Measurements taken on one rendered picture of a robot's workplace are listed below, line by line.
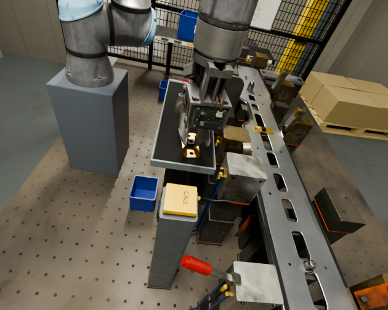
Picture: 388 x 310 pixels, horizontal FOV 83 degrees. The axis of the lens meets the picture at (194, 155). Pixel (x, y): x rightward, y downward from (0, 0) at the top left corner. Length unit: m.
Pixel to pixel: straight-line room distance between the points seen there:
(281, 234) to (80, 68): 0.75
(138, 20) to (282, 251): 0.75
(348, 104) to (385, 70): 1.69
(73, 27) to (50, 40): 2.80
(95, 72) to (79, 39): 0.10
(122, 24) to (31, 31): 2.91
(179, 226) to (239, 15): 0.35
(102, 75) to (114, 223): 0.53
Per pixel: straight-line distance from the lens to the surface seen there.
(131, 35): 0.78
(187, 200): 0.41
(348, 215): 0.78
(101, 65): 0.80
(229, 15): 0.33
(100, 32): 0.76
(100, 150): 0.93
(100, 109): 0.80
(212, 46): 0.34
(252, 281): 0.50
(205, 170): 0.46
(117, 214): 0.92
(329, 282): 0.67
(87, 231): 0.90
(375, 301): 0.69
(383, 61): 4.82
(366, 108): 3.51
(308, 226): 0.71
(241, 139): 0.71
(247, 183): 0.58
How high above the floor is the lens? 1.50
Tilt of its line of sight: 44 degrees down
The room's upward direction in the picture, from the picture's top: 15 degrees clockwise
